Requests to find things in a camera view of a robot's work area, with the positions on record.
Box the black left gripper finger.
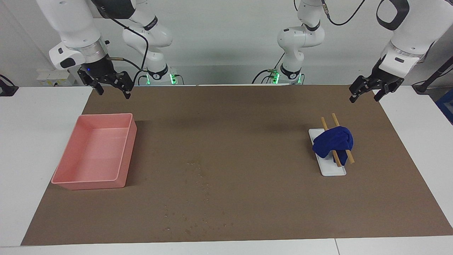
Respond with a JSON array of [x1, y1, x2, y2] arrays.
[[374, 78, 405, 102], [349, 75, 372, 104]]

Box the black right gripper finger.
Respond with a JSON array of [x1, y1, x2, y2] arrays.
[[78, 69, 105, 96], [113, 71, 134, 100]]

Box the blue towel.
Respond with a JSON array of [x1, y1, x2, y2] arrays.
[[312, 126, 354, 166]]

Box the white towel rack base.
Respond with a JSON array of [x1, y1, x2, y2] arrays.
[[309, 128, 347, 177]]

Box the wooden rack rod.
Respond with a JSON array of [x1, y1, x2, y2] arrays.
[[331, 113, 355, 164], [321, 117, 343, 168]]

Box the black stand pole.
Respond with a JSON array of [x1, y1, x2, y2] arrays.
[[412, 56, 453, 95]]

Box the blue crate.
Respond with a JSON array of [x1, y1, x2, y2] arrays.
[[436, 89, 453, 125]]

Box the pink plastic bin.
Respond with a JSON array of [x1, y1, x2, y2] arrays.
[[51, 113, 137, 190]]

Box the brown table mat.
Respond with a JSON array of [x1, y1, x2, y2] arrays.
[[21, 84, 453, 246]]

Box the black right base cable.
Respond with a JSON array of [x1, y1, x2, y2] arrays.
[[132, 69, 149, 86]]

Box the black base cable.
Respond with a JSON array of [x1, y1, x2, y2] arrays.
[[252, 52, 286, 85], [132, 69, 149, 86]]

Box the white wall socket box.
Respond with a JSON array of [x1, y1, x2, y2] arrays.
[[36, 69, 77, 87]]

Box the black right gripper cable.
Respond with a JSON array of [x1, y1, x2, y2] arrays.
[[90, 0, 149, 73]]

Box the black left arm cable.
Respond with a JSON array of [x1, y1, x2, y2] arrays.
[[320, 0, 367, 26]]

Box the black clamp mount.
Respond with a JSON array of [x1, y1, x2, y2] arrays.
[[0, 74, 19, 97]]

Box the black left base cable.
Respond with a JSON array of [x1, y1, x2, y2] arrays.
[[252, 52, 286, 85]]

